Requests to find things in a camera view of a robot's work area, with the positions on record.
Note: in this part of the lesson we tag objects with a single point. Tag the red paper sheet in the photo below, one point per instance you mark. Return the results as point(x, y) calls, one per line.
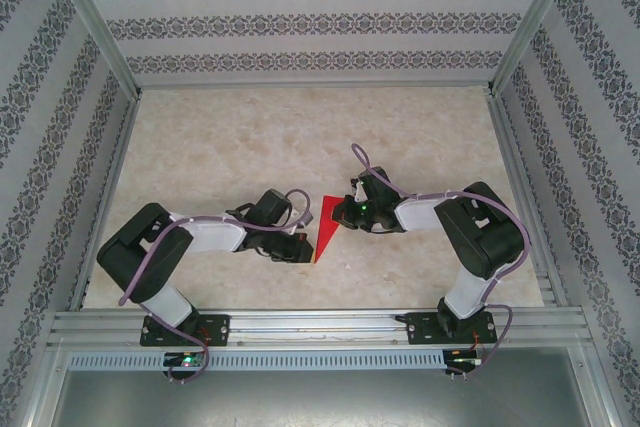
point(325, 227)

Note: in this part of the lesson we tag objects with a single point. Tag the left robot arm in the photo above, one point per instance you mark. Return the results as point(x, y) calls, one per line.
point(140, 252)

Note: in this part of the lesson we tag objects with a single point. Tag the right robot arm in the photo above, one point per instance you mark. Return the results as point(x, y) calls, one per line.
point(480, 237)

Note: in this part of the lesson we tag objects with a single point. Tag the grey metal sheet panel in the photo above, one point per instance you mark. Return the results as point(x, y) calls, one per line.
point(320, 402)

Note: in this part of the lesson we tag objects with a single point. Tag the circuit board with green light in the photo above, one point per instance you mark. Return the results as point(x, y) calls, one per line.
point(465, 362)
point(187, 360)

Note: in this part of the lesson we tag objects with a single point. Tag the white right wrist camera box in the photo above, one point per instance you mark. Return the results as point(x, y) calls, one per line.
point(359, 191)

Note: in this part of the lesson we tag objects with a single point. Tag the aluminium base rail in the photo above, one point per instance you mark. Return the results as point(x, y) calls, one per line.
point(320, 327)

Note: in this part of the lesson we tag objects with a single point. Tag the aluminium frame crossbeam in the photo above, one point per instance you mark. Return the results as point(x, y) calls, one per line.
point(310, 83)

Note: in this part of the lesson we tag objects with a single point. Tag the aluminium frame side rail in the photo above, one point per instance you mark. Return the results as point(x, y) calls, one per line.
point(102, 207)
point(527, 207)

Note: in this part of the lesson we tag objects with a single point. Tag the aluminium frame post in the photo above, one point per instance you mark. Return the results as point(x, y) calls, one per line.
point(600, 392)
point(90, 17)
point(537, 17)
point(37, 392)

